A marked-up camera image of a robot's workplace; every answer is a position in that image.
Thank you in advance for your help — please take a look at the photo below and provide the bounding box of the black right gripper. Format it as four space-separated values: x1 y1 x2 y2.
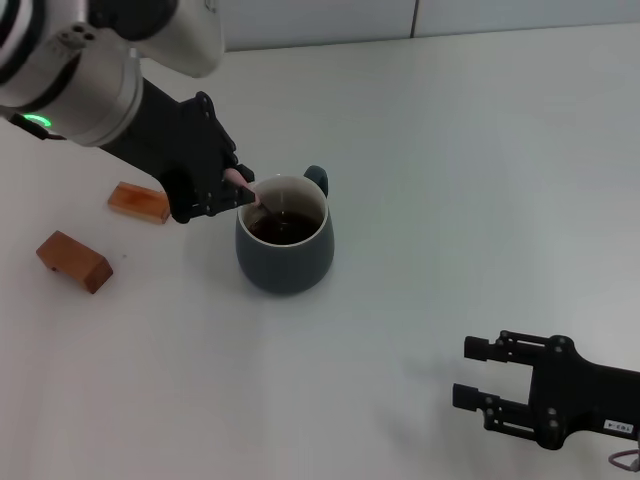
452 329 640 450

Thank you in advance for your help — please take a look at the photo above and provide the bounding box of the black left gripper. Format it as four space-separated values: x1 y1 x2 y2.
99 77 257 225

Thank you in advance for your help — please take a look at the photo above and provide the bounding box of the pink handled metal spoon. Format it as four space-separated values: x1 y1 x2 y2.
223 167 281 229

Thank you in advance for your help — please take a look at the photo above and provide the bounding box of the grey ceramic cup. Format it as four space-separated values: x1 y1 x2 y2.
235 164 335 295

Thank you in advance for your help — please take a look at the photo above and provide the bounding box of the wooden spoon rest with recess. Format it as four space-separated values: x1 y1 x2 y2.
107 181 172 226

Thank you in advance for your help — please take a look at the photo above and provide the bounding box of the dark coffee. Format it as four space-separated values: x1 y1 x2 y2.
247 210 320 246

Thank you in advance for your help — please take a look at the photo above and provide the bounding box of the solid wooden block rest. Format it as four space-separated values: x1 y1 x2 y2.
35 229 114 296

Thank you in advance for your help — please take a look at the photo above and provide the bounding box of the right wrist cable with plug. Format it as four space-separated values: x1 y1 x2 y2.
607 448 640 474

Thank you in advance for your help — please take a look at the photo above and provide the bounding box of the wrist cable with plug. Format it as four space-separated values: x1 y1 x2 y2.
7 113 64 143
607 448 640 474

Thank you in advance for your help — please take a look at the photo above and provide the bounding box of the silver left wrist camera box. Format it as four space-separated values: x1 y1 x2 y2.
87 0 226 79

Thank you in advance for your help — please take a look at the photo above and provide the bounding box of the left wrist cable with plug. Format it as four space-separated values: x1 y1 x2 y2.
7 113 64 143

